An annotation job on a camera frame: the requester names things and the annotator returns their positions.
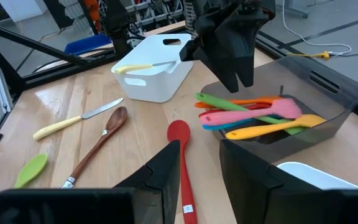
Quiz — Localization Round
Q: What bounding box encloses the silver mounting bracket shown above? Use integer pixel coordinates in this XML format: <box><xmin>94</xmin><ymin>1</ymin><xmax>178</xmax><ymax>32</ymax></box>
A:
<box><xmin>0</xmin><ymin>62</ymin><xmax>14</xmax><ymax>113</ymax></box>

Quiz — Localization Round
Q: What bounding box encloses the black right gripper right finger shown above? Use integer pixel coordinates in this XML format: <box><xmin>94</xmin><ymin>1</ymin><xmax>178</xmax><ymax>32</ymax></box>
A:
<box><xmin>219</xmin><ymin>139</ymin><xmax>332</xmax><ymax>224</ymax></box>

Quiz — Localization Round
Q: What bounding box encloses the yellow extension cable with plug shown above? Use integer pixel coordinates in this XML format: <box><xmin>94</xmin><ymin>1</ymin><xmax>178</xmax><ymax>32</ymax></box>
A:
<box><xmin>287</xmin><ymin>51</ymin><xmax>332</xmax><ymax>60</ymax></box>

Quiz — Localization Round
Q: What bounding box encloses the brown wooden spoon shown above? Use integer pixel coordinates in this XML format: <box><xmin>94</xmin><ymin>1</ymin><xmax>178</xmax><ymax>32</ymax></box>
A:
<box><xmin>61</xmin><ymin>106</ymin><xmax>129</xmax><ymax>190</ymax></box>

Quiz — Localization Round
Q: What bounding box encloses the red silicone spatula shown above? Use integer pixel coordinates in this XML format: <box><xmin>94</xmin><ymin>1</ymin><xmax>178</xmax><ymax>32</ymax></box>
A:
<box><xmin>198</xmin><ymin>103</ymin><xmax>272</xmax><ymax>118</ymax></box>

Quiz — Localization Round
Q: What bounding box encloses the orange silicone spatula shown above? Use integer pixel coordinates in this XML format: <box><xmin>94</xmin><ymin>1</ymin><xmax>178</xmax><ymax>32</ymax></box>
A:
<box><xmin>194</xmin><ymin>96</ymin><xmax>282</xmax><ymax>110</ymax></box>

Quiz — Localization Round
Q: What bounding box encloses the white plastic handled bin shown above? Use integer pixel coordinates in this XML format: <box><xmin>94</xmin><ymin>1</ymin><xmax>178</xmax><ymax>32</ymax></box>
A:
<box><xmin>277</xmin><ymin>161</ymin><xmax>358</xmax><ymax>190</ymax></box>
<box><xmin>111</xmin><ymin>33</ymin><xmax>195</xmax><ymax>103</ymax></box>

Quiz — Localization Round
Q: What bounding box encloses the blue silicone spatula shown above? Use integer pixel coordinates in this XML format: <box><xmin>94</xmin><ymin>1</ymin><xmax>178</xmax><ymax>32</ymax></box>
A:
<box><xmin>202</xmin><ymin>114</ymin><xmax>279</xmax><ymax>131</ymax></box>

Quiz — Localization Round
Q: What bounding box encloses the orange background object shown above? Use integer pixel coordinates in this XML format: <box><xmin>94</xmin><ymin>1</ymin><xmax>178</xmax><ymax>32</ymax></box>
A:
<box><xmin>84</xmin><ymin>0</ymin><xmax>101</xmax><ymax>22</ymax></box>

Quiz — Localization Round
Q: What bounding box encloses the cream handled table knife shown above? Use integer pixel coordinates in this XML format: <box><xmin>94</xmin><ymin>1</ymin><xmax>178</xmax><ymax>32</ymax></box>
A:
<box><xmin>114</xmin><ymin>60</ymin><xmax>177</xmax><ymax>75</ymax></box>
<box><xmin>32</xmin><ymin>98</ymin><xmax>124</xmax><ymax>141</ymax></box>

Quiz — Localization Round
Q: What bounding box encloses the yellow silicone spatula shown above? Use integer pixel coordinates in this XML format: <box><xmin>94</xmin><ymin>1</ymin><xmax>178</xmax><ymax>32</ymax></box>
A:
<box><xmin>224</xmin><ymin>114</ymin><xmax>327</xmax><ymax>141</ymax></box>

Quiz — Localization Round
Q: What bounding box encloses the white cabinet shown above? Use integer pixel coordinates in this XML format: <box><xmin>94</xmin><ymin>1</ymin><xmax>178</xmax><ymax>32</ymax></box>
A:
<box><xmin>0</xmin><ymin>0</ymin><xmax>48</xmax><ymax>22</ymax></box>

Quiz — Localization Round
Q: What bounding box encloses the white floor cable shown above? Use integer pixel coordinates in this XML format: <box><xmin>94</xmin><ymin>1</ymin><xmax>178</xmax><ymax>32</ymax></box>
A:
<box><xmin>281</xmin><ymin>0</ymin><xmax>353</xmax><ymax>56</ymax></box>

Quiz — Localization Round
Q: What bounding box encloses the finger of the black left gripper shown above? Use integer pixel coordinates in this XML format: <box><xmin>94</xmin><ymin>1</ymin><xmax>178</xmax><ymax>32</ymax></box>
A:
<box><xmin>179</xmin><ymin>37</ymin><xmax>239</xmax><ymax>93</ymax></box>
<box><xmin>219</xmin><ymin>15</ymin><xmax>270</xmax><ymax>88</ymax></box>

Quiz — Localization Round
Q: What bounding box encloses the green silicone spoon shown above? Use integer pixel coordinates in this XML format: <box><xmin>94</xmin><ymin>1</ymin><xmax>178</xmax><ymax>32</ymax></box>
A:
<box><xmin>13</xmin><ymin>153</ymin><xmax>48</xmax><ymax>189</ymax></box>

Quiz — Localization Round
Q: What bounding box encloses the pink silicone spatula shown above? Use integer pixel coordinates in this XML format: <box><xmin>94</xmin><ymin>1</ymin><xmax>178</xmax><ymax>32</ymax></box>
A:
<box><xmin>199</xmin><ymin>98</ymin><xmax>303</xmax><ymax>127</ymax></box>

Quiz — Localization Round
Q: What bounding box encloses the grey translucent plastic bin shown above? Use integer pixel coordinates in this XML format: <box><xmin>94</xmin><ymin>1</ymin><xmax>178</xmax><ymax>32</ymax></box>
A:
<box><xmin>200</xmin><ymin>55</ymin><xmax>358</xmax><ymax>162</ymax></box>

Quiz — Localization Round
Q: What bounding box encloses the blue plastic crate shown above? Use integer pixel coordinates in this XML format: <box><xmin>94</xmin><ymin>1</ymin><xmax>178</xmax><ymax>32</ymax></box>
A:
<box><xmin>63</xmin><ymin>33</ymin><xmax>113</xmax><ymax>57</ymax></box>

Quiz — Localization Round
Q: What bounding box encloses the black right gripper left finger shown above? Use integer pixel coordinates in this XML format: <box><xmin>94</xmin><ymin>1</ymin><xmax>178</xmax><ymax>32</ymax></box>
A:
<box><xmin>113</xmin><ymin>140</ymin><xmax>181</xmax><ymax>224</ymax></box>

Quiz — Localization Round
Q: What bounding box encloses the red silicone spoon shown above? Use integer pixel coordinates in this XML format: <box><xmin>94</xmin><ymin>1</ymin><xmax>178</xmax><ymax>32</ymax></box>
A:
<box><xmin>166</xmin><ymin>119</ymin><xmax>198</xmax><ymax>224</ymax></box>

